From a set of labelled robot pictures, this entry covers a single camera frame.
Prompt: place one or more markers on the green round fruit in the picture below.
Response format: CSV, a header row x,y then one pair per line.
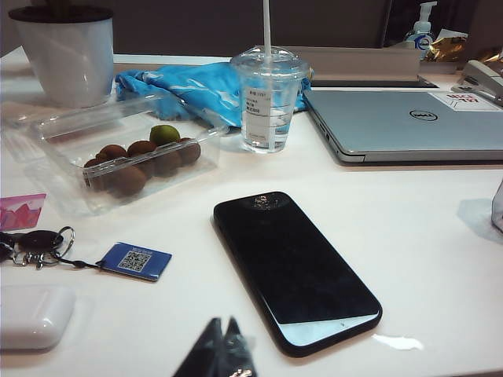
x,y
164,134

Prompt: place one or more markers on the pink card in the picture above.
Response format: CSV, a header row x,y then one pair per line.
x,y
19,212

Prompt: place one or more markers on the brown desk partition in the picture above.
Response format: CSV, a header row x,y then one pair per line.
x,y
188,23

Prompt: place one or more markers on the black car key bunch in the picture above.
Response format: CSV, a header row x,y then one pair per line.
x,y
39,239

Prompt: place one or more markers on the clear hand sanitizer pump bottle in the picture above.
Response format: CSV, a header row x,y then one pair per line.
x,y
418,33

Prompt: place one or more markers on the grey stapler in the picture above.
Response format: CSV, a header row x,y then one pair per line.
x,y
481,76

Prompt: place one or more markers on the white drinking straw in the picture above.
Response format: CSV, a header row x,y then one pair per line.
x,y
267,27

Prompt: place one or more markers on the blue QR code tag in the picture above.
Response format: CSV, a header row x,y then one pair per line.
x,y
135,261

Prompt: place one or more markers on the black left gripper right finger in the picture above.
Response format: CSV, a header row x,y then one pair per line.
x,y
237,353

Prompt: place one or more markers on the beige cardboard box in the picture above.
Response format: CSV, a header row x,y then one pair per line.
x,y
353,63

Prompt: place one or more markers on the black smartphone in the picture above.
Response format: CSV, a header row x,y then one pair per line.
x,y
291,267

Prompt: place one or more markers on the brown kiwi fruit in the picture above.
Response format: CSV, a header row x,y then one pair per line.
x,y
94,173
114,152
191,151
167,162
126,180
142,147

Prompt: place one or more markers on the clear faceted glass mug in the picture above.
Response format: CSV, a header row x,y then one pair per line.
x,y
498,214

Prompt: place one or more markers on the clear plastic clamshell container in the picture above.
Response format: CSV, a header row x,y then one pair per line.
x,y
59,173

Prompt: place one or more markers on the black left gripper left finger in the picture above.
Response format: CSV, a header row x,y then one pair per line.
x,y
204,353

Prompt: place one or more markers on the silver Dell laptop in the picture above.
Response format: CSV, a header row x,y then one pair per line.
x,y
401,121

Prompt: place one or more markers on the white pot with green plant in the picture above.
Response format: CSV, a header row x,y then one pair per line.
x,y
67,55

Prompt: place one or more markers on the blue crumpled snack bag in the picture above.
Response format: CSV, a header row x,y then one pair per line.
x,y
188,86

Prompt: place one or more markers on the gold foil snack bag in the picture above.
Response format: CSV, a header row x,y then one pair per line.
x,y
448,47

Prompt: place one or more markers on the clear plastic lidded cup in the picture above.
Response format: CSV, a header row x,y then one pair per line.
x,y
267,98

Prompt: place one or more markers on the white earbuds case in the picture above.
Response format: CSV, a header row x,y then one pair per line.
x,y
31,318

